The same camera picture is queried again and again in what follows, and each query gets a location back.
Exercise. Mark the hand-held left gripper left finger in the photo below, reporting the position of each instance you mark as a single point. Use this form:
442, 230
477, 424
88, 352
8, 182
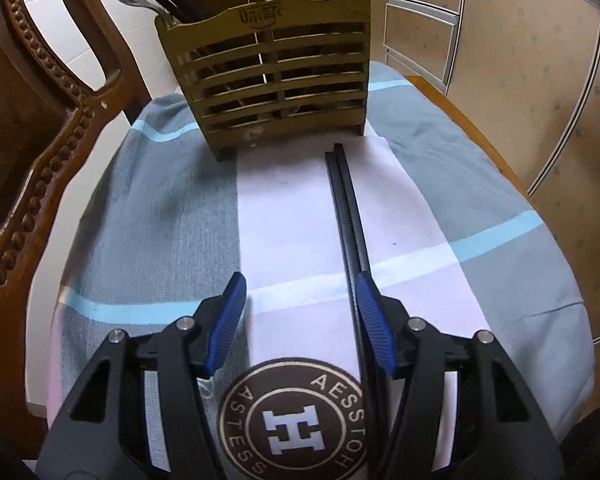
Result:
225, 325

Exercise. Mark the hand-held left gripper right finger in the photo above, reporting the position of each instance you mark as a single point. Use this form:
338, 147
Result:
375, 325

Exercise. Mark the wooden slatted utensil holder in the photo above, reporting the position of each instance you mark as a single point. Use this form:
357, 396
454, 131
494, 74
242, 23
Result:
205, 30

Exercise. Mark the grey and pink patchwork cloth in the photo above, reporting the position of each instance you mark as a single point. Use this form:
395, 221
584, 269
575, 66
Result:
155, 210

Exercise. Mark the beige kitchen cabinet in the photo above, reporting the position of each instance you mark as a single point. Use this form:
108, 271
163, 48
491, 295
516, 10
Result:
530, 85

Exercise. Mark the carved brown wooden chair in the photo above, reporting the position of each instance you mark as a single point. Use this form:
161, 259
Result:
25, 110

